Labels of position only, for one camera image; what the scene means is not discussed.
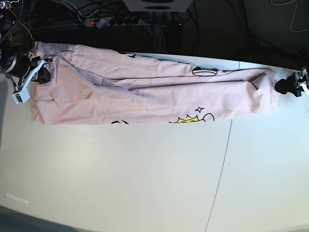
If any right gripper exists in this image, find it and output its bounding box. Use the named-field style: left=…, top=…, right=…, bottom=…
left=14, top=56, right=52, bottom=84

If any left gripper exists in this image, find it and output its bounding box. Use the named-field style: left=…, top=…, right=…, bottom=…
left=275, top=67, right=309, bottom=97

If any pink T-shirt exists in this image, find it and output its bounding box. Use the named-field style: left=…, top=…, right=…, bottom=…
left=31, top=42, right=280, bottom=124

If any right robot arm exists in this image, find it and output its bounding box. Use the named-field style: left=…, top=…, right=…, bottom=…
left=0, top=0, right=41, bottom=87

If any black power strip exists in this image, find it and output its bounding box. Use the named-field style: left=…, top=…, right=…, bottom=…
left=84, top=16, right=142, bottom=29

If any black box under table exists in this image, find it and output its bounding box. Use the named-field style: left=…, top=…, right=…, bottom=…
left=165, top=20, right=183, bottom=39

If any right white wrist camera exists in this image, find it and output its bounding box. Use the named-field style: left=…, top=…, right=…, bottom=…
left=12, top=59, right=45, bottom=104

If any grey hanging cable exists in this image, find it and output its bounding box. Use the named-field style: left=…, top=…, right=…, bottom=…
left=269, top=0, right=309, bottom=33

